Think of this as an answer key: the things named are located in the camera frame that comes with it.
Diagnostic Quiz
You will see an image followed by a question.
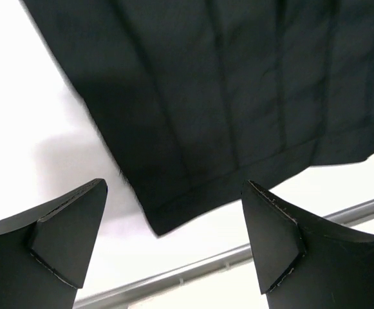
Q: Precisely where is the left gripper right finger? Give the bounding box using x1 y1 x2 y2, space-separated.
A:
241 181 374 309

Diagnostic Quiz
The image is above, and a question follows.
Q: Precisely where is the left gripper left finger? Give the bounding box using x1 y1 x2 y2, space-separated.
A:
0 178 108 309

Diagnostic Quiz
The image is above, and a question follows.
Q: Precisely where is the black pleated skirt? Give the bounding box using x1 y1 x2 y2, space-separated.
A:
25 0 374 236

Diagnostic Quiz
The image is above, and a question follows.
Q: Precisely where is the aluminium rail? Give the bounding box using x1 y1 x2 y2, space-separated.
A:
73 199 374 308

